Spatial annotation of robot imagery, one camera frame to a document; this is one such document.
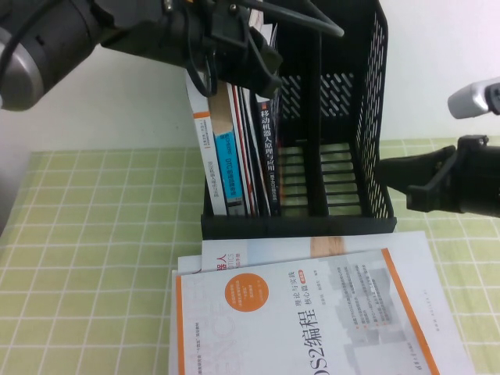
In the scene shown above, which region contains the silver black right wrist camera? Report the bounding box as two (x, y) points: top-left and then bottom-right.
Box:
(447, 77), (500, 120)

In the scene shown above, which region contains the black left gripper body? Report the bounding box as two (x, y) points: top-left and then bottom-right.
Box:
(155, 0), (259, 89)

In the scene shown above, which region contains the black plastic book holder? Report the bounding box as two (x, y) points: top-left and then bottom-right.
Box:
(191, 0), (398, 240)

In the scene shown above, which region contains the blue spine book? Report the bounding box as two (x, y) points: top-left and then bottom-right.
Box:
(209, 81), (248, 218)

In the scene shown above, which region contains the black mobile robot book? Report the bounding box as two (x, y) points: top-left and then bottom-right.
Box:
(249, 9), (283, 218)

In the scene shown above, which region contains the thin white booklet red stripe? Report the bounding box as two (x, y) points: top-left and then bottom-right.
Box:
(226, 84), (258, 216)

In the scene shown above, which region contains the white orange ROS2 book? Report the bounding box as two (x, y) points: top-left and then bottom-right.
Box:
(168, 246), (473, 375)

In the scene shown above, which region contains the white book orange band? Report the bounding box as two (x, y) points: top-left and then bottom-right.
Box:
(185, 72), (228, 218)

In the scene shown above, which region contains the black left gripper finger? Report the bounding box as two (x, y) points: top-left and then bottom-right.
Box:
(249, 30), (284, 74)
(230, 65), (282, 98)

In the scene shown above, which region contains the white magazine wood strip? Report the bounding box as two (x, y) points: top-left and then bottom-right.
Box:
(201, 230), (476, 375)

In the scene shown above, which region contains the black left camera cable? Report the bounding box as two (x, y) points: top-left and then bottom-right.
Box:
(241, 0), (345, 39)

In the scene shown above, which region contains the white paper booklet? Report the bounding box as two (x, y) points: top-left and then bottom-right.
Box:
(176, 254), (204, 277)

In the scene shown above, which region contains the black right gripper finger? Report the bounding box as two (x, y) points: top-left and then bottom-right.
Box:
(379, 167), (445, 195)
(378, 146), (456, 172)

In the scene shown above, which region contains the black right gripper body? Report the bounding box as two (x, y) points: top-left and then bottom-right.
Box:
(405, 134), (500, 219)

